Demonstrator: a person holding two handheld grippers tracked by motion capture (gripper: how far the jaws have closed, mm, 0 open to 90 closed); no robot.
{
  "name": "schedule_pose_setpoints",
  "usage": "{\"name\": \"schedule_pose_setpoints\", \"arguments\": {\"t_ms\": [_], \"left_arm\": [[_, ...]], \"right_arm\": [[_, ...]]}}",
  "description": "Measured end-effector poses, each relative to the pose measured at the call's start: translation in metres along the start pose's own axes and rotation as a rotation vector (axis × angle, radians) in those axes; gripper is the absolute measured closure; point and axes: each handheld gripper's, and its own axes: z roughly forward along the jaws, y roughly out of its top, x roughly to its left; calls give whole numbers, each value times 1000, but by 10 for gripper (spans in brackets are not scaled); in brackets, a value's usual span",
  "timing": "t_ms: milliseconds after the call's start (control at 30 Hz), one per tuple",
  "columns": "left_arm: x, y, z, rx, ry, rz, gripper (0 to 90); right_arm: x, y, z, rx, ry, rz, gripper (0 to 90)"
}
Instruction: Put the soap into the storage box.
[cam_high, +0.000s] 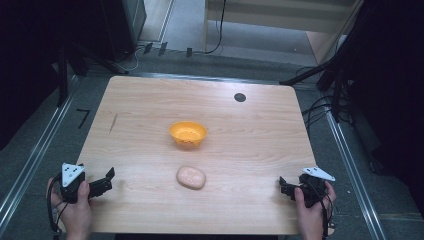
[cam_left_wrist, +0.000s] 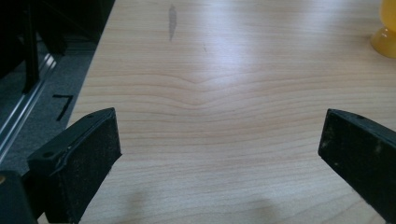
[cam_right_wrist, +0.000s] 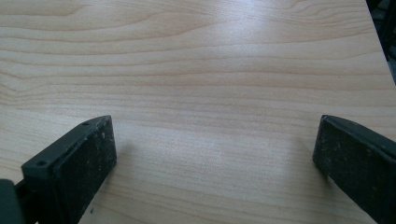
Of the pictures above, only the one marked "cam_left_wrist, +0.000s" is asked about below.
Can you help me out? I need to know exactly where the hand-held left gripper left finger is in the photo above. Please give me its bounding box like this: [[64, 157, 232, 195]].
[[26, 107, 122, 224]]

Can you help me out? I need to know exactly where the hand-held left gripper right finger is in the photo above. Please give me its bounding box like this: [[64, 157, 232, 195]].
[[318, 108, 396, 224]]

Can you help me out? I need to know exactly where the yellow plastic toy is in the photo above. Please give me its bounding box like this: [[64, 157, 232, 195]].
[[370, 0, 396, 60]]

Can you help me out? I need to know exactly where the black stand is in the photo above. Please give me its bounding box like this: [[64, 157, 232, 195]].
[[18, 0, 68, 95]]

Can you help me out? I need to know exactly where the metal floor rail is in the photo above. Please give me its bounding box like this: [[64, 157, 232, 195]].
[[0, 52, 58, 162]]

